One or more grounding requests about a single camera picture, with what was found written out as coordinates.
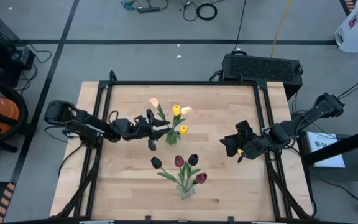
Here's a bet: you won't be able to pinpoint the black aluminium table frame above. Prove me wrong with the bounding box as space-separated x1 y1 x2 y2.
50 70 318 224

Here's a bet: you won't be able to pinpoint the cream artificial tulip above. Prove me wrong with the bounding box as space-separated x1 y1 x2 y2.
174 106 193 134

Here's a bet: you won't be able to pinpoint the black vacuum hose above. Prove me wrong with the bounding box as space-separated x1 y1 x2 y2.
0 77 30 149

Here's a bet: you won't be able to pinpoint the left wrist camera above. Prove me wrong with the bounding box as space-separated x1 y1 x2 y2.
134 115 149 130

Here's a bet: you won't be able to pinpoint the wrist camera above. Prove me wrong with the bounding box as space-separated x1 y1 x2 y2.
134 115 149 130
234 120 255 138

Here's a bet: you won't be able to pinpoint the white paper sign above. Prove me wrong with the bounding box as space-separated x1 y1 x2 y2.
306 131 347 169

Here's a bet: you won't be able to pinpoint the yellow cable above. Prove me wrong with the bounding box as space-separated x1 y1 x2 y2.
270 0 292 59

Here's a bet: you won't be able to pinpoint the coiled black cable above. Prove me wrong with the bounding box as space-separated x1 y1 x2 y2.
196 2 219 21

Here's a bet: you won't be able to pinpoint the black power strip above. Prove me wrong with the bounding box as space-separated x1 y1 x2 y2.
137 6 161 14

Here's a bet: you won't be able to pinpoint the thin black cable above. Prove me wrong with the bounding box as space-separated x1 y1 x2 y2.
233 0 248 53

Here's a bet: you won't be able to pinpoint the black computer case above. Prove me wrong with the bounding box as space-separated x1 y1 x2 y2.
221 52 304 101

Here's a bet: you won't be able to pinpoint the green stem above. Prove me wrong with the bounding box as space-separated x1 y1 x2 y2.
150 156 185 189

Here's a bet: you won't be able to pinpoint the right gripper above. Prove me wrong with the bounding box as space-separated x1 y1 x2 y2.
219 132 272 161

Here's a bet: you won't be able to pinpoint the yellow artificial tulip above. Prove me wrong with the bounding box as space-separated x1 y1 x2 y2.
170 104 186 138
174 124 190 139

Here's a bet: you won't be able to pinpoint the dark red artificial tulip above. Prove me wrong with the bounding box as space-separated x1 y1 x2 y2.
186 172 208 190
174 155 188 189

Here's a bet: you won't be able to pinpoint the green glass vase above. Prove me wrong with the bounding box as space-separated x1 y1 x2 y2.
165 129 181 146

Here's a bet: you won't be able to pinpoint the flower stems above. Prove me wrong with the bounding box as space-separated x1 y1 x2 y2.
183 154 202 189

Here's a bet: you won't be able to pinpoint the black stand beam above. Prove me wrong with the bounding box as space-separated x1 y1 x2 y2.
300 124 358 166

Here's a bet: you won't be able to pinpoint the orange vacuum cleaner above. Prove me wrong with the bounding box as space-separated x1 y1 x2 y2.
0 88 21 138

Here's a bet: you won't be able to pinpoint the clear cut-glass vase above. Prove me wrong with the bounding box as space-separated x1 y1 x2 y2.
175 183 196 200

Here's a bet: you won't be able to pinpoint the peach artificial tulip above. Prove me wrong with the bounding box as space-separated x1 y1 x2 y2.
149 97 173 138

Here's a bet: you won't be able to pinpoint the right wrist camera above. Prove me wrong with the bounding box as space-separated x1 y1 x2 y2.
234 120 255 138

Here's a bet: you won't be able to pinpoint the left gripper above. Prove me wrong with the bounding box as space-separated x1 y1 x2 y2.
116 108 171 152

